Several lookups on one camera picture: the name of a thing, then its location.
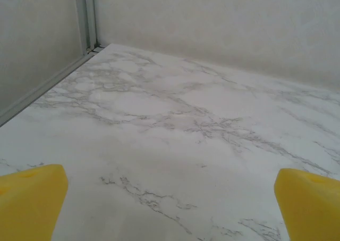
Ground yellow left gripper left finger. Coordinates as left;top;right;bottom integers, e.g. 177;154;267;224
0;164;69;241

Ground aluminium frame post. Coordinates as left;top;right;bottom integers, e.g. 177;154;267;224
73;0;99;56

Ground aluminium frame rail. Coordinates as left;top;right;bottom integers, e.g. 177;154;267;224
0;45;107;127

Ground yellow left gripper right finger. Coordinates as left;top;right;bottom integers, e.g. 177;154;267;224
274;168;340;241

